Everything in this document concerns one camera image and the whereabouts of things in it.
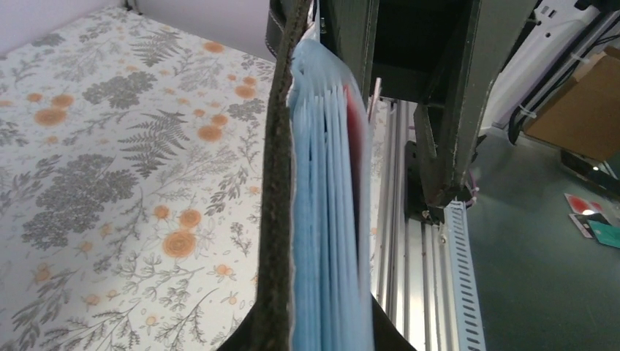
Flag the white slotted cable duct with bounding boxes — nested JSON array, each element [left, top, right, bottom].
[[445, 200, 486, 351]]

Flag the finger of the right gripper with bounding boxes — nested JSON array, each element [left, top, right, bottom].
[[320, 0, 379, 100], [414, 1, 536, 208]]

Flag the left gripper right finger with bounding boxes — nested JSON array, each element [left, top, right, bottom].
[[371, 295, 416, 351]]

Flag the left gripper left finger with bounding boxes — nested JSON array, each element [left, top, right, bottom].
[[217, 306, 258, 351]]

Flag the aluminium rail frame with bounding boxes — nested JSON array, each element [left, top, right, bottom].
[[373, 101, 458, 350]]

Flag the floral table mat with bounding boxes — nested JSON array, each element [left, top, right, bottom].
[[1, 7, 273, 350]]

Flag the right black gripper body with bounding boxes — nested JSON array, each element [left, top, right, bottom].
[[371, 1, 480, 107]]

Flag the red credit card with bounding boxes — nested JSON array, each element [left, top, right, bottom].
[[344, 84, 365, 244]]

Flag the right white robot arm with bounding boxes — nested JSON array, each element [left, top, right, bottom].
[[317, 1, 619, 207]]

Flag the cards on floor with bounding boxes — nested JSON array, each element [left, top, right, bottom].
[[564, 193, 619, 249]]

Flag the cardboard box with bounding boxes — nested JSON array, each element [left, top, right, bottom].
[[525, 46, 619, 162]]

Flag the black leather card holder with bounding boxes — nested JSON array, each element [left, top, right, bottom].
[[246, 0, 377, 351]]

